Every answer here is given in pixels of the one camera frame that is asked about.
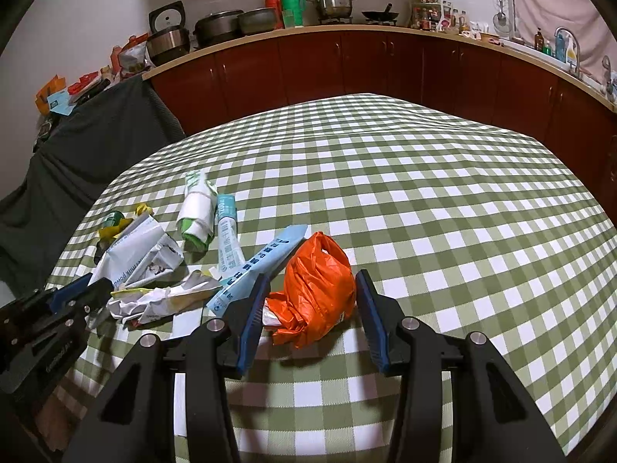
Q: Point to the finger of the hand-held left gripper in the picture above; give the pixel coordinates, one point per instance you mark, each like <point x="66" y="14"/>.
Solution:
<point x="94" y="294"/>
<point x="72" y="292"/>

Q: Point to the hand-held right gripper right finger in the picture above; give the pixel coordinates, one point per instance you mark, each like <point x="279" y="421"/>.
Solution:
<point x="373" y="323"/>

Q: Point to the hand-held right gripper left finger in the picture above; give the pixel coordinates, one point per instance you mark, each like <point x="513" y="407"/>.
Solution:
<point x="250" y="320"/>

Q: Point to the white printed paper bag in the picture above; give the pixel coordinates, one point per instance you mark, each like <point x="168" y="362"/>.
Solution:
<point x="135" y="251"/>

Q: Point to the white and yellow wrapper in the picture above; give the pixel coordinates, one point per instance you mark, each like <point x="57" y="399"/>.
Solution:
<point x="159" y="301"/>

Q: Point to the orange plastic bag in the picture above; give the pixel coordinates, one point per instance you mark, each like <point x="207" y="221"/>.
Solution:
<point x="313" y="289"/>

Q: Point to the toothpaste tube with teal cap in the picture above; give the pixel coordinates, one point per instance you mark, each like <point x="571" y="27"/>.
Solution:
<point x="226" y="236"/>

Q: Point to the light blue long packet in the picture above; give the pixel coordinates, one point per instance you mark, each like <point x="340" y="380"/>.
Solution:
<point x="260" y="260"/>

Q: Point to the green and white squeezed tube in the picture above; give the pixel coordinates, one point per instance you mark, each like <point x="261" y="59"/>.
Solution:
<point x="195" y="212"/>

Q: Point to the dark green cloth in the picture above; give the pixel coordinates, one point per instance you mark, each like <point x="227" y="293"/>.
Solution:
<point x="86" y="154"/>

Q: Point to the green checkered tablecloth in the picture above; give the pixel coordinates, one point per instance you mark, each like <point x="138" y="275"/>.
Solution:
<point x="385" y="178"/>

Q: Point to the blue and white card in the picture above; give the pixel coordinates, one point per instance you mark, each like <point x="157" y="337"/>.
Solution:
<point x="60" y="102"/>

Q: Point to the orange cardboard box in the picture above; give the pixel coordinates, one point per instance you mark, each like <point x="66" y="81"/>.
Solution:
<point x="47" y="94"/>

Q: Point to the red packet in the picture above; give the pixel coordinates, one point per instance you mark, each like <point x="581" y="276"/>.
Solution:
<point x="82" y="84"/>

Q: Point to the orange snack bag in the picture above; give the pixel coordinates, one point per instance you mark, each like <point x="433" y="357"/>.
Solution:
<point x="130" y="58"/>

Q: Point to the dark red kitchen counter cabinets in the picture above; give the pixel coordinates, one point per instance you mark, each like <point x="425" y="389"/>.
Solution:
<point x="313" y="67"/>

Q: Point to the dark cooking pot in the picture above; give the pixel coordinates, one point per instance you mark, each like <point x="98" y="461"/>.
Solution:
<point x="217" y="26"/>

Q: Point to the grey metal pot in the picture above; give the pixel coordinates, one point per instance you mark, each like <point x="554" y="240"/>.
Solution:
<point x="258" y="21"/>

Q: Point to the black wok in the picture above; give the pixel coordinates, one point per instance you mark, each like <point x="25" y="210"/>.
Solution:
<point x="381" y="14"/>

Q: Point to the rack of seasoning bottles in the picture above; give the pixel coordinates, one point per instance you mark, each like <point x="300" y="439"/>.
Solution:
<point x="429" y="17"/>

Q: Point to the red thermos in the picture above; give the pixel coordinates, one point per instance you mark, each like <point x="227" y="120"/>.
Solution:
<point x="273" y="7"/>

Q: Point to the green thermos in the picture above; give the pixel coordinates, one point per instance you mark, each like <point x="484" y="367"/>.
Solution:
<point x="291" y="5"/>

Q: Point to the steel steamer pot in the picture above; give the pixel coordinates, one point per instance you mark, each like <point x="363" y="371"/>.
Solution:
<point x="332" y="2"/>

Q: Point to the hanging metal skimmer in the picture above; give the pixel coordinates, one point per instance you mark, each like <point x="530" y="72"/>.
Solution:
<point x="501" y="21"/>

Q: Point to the brown glass bottle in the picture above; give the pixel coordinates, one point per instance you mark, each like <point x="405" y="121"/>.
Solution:
<point x="539" y="39"/>

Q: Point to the steel faucet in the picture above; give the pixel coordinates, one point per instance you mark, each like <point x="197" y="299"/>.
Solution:
<point x="576" y="43"/>

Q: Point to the pink curtain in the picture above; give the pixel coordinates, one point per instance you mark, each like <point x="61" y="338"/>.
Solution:
<point x="554" y="5"/>

